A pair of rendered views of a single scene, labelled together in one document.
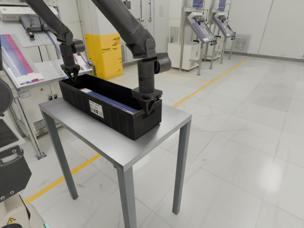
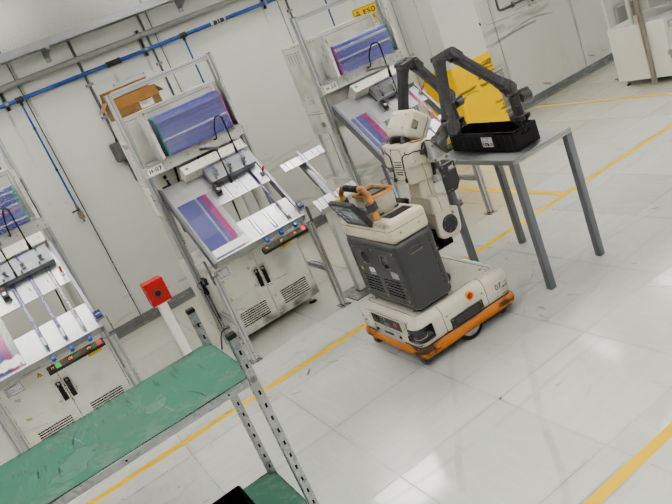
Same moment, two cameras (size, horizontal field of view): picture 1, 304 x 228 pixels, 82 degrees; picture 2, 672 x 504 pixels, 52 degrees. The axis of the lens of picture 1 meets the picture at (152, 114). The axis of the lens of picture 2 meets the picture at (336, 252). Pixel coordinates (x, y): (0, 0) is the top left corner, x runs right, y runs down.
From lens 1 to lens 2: 3.31 m
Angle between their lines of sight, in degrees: 27
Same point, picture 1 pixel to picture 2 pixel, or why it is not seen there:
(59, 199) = not seen: hidden behind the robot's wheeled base
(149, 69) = (516, 100)
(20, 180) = (455, 182)
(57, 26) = not seen: hidden behind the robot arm
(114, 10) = (489, 77)
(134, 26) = (501, 80)
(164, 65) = (526, 95)
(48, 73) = not seen: hidden behind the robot
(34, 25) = (385, 93)
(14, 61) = (380, 139)
